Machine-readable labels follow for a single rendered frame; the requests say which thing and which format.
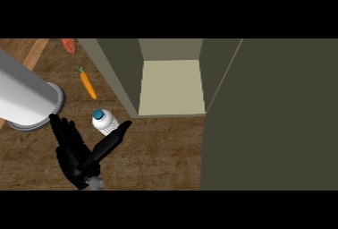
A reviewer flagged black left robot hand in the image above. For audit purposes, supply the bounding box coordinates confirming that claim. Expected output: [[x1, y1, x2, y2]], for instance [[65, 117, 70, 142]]
[[48, 113, 133, 191]]

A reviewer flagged olive open cabinet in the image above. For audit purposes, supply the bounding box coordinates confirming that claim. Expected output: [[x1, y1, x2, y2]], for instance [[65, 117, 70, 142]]
[[77, 38, 244, 119]]

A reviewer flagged dark olive cabinet door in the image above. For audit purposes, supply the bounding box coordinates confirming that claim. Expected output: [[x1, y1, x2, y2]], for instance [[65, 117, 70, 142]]
[[200, 38, 338, 191]]

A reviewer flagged white bottle with blue cap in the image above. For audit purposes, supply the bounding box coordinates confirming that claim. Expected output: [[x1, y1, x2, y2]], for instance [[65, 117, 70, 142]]
[[90, 108, 120, 137]]

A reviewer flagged white cylinder with grey rim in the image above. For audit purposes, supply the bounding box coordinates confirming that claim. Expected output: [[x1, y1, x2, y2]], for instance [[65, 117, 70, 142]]
[[0, 47, 68, 132]]

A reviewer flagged orange carrot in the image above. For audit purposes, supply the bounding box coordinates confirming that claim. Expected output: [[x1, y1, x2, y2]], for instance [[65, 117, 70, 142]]
[[76, 65, 99, 101]]

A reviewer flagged red sausage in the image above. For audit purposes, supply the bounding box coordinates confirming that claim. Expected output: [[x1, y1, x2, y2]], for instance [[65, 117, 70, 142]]
[[59, 38, 79, 55]]

